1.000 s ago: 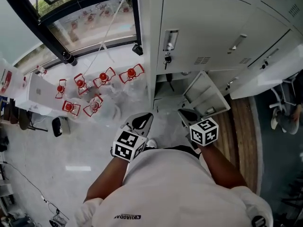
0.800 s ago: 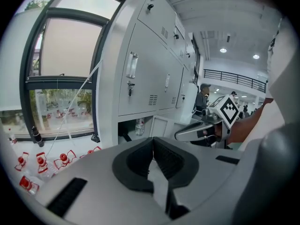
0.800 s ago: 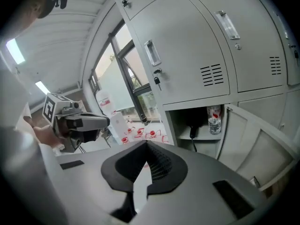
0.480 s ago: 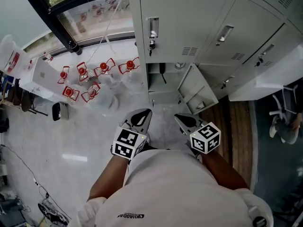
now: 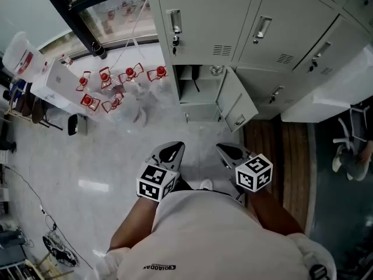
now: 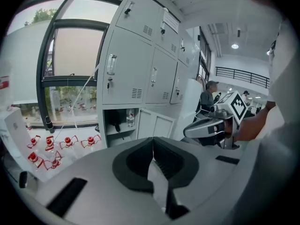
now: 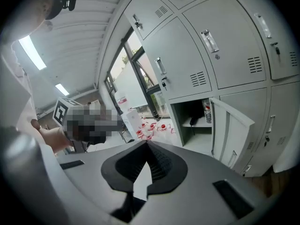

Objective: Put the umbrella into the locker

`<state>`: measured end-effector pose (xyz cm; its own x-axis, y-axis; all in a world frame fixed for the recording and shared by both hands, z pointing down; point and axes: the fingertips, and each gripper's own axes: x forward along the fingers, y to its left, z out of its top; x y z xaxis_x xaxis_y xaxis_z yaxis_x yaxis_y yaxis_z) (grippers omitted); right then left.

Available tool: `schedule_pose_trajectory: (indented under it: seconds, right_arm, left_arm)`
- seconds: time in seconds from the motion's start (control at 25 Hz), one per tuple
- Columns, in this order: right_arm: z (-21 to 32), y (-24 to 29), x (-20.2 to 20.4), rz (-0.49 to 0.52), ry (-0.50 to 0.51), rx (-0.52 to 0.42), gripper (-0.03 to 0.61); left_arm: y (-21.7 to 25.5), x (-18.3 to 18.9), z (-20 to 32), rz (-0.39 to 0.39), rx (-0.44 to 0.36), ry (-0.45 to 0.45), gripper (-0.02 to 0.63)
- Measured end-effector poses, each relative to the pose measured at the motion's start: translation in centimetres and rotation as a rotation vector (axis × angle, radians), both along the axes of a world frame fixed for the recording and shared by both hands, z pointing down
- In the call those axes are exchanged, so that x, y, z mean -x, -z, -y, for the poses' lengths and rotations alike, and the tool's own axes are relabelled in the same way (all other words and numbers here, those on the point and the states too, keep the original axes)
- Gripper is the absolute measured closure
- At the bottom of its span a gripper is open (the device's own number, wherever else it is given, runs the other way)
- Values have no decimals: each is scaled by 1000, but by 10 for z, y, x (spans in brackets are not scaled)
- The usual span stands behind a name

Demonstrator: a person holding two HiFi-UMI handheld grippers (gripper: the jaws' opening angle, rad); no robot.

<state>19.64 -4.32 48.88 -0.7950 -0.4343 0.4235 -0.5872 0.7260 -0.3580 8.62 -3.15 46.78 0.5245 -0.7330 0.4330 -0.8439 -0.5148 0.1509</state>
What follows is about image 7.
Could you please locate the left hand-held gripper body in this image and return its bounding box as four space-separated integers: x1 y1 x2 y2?
52 97 124 154

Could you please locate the person's left forearm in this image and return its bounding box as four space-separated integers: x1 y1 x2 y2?
30 119 74 156

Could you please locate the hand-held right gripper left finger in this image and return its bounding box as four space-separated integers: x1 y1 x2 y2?
57 140 148 225

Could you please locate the black-framed window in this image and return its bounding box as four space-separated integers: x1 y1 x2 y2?
104 26 170 120

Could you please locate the person's head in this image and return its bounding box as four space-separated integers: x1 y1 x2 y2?
0 0 64 47

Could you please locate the clear jug with red label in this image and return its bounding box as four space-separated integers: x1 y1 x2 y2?
114 92 129 116

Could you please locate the ceiling light panel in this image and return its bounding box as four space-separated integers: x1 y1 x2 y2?
54 83 70 97
18 35 47 71

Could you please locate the person's white shirt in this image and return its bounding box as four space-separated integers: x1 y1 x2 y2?
0 38 40 136

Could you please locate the clear plastic water bottle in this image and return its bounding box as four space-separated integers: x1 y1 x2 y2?
202 98 213 124

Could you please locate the group of red-capped water jugs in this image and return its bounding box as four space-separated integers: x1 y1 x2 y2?
135 122 177 141

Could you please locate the white cabinet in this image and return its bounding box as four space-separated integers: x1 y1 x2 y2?
272 122 300 173

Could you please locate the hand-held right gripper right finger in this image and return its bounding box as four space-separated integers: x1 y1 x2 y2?
131 140 278 225

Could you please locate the white cardboard box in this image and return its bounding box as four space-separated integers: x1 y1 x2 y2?
120 108 142 131

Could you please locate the grey metal locker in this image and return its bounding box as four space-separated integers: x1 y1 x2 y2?
123 0 300 178

